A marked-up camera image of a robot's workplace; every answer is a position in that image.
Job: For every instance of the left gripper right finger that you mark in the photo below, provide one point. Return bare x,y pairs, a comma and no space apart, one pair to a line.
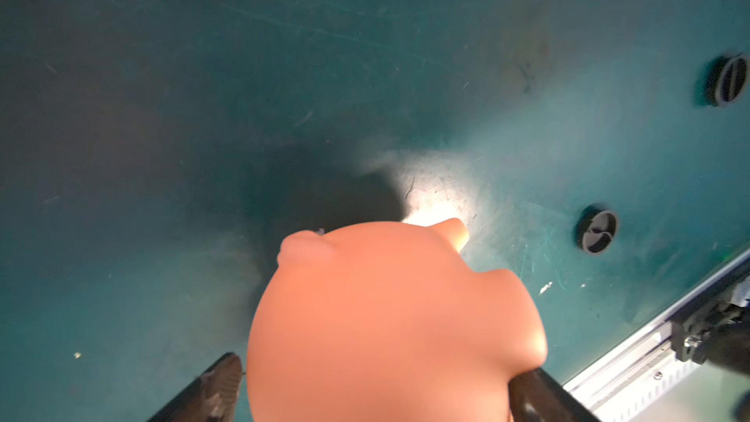
534,396

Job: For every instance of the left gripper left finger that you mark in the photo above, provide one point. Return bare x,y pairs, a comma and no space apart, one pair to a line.
212,396

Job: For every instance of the tan piggy bank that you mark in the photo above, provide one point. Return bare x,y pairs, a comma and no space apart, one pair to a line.
385,321

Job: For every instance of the middle black round plug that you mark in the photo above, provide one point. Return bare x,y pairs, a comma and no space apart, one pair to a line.
596,229

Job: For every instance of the black round plug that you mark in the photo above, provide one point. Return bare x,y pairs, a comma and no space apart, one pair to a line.
596,229
727,80

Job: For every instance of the right black round plug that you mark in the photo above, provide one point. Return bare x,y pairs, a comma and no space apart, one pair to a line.
727,80

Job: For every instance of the aluminium front rail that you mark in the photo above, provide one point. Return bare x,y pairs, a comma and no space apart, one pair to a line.
635,373

